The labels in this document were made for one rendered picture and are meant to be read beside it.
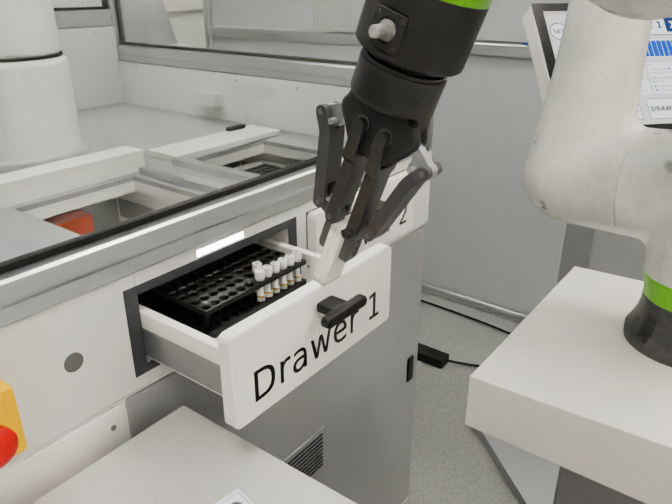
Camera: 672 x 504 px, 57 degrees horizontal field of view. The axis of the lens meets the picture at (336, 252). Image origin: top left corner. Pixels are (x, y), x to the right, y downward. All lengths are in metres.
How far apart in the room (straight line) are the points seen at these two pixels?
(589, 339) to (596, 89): 0.30
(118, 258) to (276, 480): 0.29
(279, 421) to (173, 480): 0.34
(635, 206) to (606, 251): 0.83
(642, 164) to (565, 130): 0.10
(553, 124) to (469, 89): 1.60
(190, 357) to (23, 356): 0.16
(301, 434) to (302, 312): 0.45
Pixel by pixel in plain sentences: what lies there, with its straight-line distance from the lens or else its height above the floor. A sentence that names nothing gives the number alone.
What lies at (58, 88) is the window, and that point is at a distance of 0.65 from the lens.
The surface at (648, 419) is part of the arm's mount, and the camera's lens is 0.71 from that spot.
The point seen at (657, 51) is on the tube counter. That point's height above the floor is 1.11.
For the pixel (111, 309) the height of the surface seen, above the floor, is 0.91.
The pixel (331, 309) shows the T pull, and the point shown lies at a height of 0.91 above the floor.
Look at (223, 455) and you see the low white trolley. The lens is 0.73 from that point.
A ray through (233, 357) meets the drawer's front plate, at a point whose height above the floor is 0.91.
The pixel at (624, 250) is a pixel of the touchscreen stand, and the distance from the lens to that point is 1.62.
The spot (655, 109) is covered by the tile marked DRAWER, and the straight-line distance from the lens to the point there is 1.43.
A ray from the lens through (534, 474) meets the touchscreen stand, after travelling 1.82.
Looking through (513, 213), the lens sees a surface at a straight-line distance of 2.42.
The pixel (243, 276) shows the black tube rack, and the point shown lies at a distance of 0.78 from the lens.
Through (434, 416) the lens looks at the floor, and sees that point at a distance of 2.01.
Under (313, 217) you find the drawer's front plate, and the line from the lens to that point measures 0.90.
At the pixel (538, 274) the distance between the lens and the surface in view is 2.46.
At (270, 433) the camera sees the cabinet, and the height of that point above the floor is 0.59.
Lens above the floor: 1.24
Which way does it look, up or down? 24 degrees down
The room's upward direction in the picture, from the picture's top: straight up
